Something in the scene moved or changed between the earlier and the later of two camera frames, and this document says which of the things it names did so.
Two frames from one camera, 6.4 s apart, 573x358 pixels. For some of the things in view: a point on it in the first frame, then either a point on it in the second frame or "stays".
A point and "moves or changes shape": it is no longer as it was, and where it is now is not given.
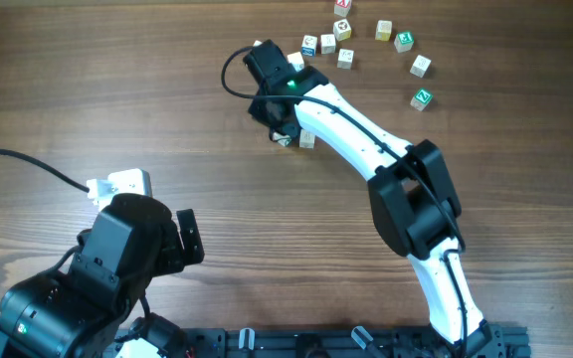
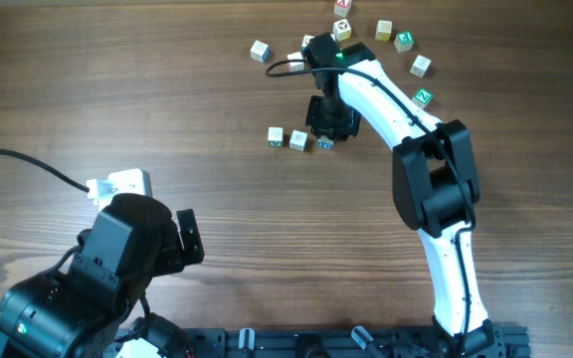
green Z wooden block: [421, 99] stays
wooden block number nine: [285, 140] -> [298, 140]
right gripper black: [290, 128] -> [337, 134]
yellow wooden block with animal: [342, 30] stays
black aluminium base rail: [476, 341] stays
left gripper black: [172, 259] stays
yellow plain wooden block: [384, 30] stays
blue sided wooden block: [308, 45] stays
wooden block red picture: [306, 139] moves or changes shape
